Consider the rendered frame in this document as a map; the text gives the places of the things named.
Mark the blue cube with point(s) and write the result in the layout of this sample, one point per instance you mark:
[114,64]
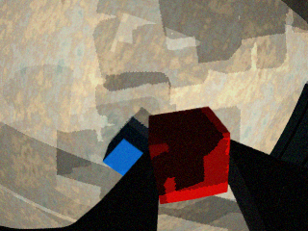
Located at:
[126,148]

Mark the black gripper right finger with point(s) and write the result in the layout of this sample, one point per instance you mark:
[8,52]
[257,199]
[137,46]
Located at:
[272,194]

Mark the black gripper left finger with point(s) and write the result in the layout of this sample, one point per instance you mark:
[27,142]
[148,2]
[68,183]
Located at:
[131,205]

